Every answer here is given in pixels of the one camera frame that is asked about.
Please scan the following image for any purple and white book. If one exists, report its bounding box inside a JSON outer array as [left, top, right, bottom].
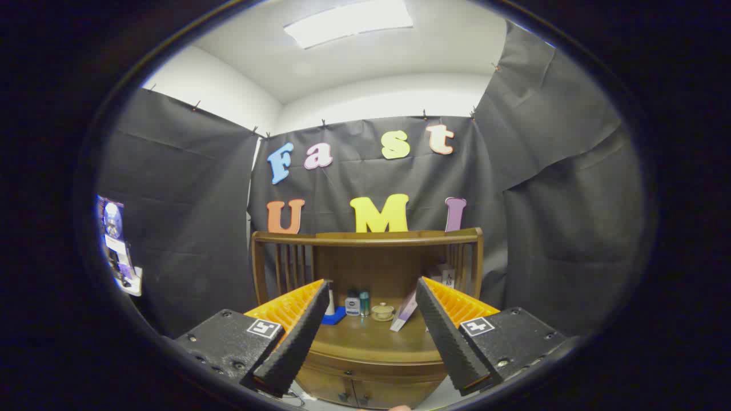
[[390, 288, 419, 332]]

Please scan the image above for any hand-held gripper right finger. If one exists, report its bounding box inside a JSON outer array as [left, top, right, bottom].
[[415, 276, 572, 396]]

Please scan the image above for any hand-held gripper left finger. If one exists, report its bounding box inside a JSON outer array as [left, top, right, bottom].
[[174, 279, 333, 398]]

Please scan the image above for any ceiling light panel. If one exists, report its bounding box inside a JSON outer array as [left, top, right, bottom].
[[284, 0, 413, 50]]

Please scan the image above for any wooden cabinet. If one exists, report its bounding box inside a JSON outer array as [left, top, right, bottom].
[[251, 227, 485, 409]]

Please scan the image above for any printed poster board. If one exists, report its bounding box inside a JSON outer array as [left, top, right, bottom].
[[96, 195, 143, 297]]

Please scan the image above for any wooden countertop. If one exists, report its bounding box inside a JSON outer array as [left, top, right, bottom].
[[308, 297, 449, 366]]

